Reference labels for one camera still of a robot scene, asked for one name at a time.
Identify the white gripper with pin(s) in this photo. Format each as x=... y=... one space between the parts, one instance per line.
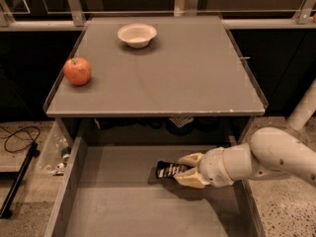
x=212 y=166

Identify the black rxbar chocolate wrapper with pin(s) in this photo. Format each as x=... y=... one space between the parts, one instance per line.
x=166 y=170

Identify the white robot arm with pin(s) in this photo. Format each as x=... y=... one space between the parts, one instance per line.
x=270 y=153

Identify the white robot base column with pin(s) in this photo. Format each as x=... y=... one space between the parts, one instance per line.
x=304 y=109

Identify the open grey top drawer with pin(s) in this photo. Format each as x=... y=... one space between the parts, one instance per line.
x=112 y=191

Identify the grey cabinet counter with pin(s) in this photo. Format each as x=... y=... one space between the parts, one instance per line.
x=192 y=68

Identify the white paper bowl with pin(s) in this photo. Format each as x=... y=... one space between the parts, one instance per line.
x=137 y=35

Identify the red apple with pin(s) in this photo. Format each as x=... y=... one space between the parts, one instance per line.
x=77 y=71

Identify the black metal floor bar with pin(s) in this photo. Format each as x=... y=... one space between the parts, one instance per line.
x=5 y=207

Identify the metal railing frame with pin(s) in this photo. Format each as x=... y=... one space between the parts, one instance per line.
x=64 y=15

